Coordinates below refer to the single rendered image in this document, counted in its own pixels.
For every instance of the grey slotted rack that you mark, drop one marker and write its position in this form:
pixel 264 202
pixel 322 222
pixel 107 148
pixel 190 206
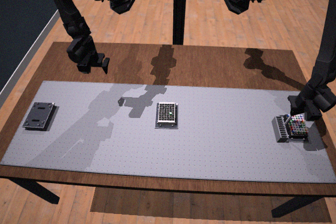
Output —
pixel 278 126

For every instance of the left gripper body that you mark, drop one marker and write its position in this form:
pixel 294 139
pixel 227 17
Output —
pixel 292 99

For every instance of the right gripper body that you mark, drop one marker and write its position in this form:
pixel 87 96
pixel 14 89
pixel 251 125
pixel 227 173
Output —
pixel 100 63

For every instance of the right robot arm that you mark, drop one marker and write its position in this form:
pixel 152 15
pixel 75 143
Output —
pixel 76 27

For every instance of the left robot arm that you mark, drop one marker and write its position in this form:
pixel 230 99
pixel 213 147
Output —
pixel 316 88

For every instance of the black vial rack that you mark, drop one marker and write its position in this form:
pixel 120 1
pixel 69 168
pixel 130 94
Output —
pixel 299 136

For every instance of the white tube carrier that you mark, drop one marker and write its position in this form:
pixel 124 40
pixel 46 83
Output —
pixel 164 113

